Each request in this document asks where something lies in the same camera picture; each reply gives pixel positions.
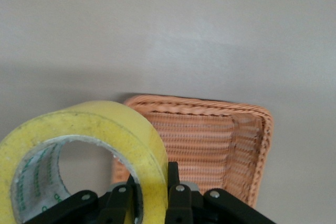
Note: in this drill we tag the yellow tape roll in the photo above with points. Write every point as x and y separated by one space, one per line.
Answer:
105 124

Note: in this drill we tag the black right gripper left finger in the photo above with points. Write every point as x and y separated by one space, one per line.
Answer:
115 205

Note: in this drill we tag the brown table cover cloth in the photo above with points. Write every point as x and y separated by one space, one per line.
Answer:
168 24

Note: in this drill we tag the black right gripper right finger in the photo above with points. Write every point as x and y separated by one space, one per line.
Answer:
183 208

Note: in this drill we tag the small brown woven basket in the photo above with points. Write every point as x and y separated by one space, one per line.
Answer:
199 142

